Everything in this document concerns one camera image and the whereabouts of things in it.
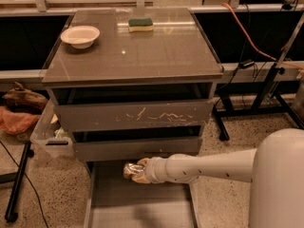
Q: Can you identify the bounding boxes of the grey middle drawer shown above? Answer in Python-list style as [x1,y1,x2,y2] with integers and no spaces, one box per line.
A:
[73,137,202,162]

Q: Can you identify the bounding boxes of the green yellow sponge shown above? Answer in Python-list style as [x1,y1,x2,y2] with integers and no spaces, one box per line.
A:
[128,18,153,32]

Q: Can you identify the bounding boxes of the orange cable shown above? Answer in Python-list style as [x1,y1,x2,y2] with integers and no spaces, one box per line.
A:
[221,2,304,70]

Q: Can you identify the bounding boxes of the black stand leg left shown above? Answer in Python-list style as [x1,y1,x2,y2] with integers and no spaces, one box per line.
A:
[2,142,34,223]

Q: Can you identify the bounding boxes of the black table frame right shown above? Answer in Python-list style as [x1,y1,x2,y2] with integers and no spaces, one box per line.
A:
[211,12,304,143]

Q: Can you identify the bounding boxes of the white bowl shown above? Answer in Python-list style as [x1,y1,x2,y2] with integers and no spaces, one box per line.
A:
[60,26,100,49]

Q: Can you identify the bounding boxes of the grey drawer cabinet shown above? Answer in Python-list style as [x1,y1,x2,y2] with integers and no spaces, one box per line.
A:
[42,8,223,147]

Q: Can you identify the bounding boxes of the grey open bottom drawer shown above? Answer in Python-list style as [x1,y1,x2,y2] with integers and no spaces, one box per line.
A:
[84,161,199,228]

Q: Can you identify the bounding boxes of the orange cloth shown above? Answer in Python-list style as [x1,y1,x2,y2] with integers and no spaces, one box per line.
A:
[0,106,40,135]

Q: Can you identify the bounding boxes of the black floor cable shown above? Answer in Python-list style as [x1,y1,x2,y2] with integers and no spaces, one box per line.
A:
[0,140,50,228]

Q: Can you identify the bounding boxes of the brown bag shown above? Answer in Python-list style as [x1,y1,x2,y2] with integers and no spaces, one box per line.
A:
[3,82,48,114]

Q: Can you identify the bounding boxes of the black power adapter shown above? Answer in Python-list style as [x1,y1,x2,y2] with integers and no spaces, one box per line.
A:
[238,60,255,69]

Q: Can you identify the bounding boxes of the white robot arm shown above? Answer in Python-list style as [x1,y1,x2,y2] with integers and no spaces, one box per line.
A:
[131,128,304,228]

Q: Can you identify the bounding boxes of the grey top drawer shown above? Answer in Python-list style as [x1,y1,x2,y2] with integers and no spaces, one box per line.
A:
[54,100,213,132]

